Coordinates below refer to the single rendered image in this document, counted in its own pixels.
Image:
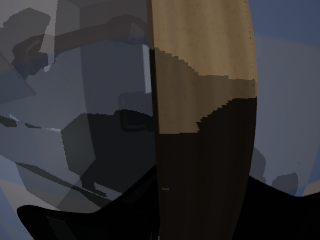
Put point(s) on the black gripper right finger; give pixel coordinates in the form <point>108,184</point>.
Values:
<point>270,214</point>

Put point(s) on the wooden side rail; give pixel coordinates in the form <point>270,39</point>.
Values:
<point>204,97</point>

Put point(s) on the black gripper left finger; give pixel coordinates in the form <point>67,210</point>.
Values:
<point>134,215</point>

